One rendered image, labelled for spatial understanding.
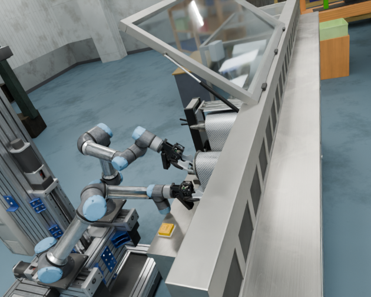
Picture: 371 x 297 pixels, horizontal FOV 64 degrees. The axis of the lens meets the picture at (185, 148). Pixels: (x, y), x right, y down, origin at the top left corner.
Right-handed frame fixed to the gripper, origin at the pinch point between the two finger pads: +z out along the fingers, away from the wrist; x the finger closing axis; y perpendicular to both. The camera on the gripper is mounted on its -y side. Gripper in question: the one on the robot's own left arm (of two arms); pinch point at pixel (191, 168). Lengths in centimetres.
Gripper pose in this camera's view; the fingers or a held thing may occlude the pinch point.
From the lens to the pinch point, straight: 156.1
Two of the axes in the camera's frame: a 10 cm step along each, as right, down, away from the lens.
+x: 3.4, -5.6, 7.6
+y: 3.8, -6.5, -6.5
